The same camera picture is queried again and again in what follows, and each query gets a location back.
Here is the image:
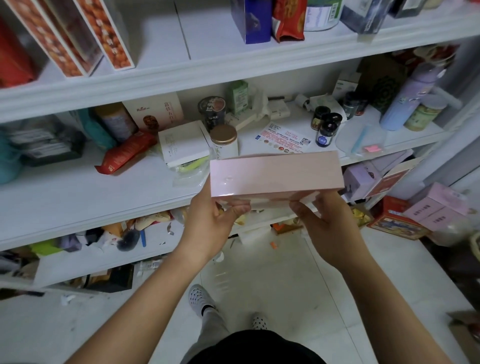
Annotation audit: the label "white box brown print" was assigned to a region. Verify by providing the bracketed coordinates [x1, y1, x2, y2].
[122, 92, 186, 135]

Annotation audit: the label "white flat box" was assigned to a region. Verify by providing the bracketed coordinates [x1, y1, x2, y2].
[157, 120, 213, 168]

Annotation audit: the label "pink blossom box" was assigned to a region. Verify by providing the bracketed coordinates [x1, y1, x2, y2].
[209, 150, 346, 201]

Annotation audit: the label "lavender bottle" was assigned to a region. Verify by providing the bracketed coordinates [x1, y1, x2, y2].
[378, 62, 447, 132]

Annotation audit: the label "person's white shoe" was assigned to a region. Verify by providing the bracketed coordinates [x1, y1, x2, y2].
[187, 283, 216, 318]
[249, 312, 270, 331]

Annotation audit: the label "person's right forearm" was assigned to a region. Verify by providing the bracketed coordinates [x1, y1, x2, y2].
[337, 251, 455, 364]

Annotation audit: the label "teal pouch bag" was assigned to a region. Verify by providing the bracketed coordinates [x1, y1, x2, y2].
[71, 108, 117, 151]

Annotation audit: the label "white metal shelving unit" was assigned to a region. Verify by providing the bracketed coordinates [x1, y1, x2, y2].
[0, 0, 480, 301]

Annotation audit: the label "small dark bottle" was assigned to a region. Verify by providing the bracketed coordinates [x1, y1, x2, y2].
[315, 112, 344, 149]
[311, 105, 331, 131]

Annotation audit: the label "red pouch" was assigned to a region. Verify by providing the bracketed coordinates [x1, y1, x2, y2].
[95, 129, 159, 176]

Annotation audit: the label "dark red foil pouches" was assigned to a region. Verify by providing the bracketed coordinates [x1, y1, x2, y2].
[231, 0, 309, 45]

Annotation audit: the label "pink carton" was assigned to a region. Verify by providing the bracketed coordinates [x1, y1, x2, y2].
[403, 182, 470, 232]

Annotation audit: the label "white tub green label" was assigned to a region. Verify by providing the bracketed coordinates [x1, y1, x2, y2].
[303, 0, 345, 33]

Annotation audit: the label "dark jar with lid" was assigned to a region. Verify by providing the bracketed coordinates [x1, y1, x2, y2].
[198, 95, 228, 132]

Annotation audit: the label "teal plastic basket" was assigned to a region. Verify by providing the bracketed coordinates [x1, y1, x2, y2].
[0, 131, 22, 186]

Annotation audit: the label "yellow bottle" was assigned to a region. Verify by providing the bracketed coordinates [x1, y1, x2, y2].
[93, 102, 140, 144]

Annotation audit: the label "white colourful sticker sheet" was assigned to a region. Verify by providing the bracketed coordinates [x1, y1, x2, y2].
[255, 122, 312, 156]

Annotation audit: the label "person's left hand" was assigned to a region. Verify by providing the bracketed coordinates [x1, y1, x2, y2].
[176, 180, 252, 264]

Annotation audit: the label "small green pack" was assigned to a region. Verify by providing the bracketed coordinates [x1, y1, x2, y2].
[227, 80, 251, 116]

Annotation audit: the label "red box white edge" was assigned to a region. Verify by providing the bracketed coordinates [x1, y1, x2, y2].
[72, 0, 137, 72]
[3, 0, 104, 78]

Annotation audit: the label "person's left forearm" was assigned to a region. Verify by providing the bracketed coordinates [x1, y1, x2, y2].
[67, 251, 204, 364]

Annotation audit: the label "brown carton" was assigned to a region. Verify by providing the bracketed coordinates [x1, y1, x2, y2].
[352, 206, 374, 228]

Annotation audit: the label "person's grey trousers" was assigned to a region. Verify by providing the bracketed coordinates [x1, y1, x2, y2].
[180, 307, 230, 364]

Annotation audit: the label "small black grey boxes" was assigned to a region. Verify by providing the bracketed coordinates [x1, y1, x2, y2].
[0, 116, 86, 166]

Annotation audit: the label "colourful flat box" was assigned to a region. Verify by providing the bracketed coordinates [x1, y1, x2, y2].
[367, 196, 430, 241]

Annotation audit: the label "small green jar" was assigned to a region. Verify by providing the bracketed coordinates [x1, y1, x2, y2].
[403, 93, 449, 132]

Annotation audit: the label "person's right hand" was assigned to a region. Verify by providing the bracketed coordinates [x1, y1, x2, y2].
[288, 189, 369, 267]

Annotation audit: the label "person's black clothing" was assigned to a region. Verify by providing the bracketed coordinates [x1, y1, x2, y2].
[187, 328, 327, 364]

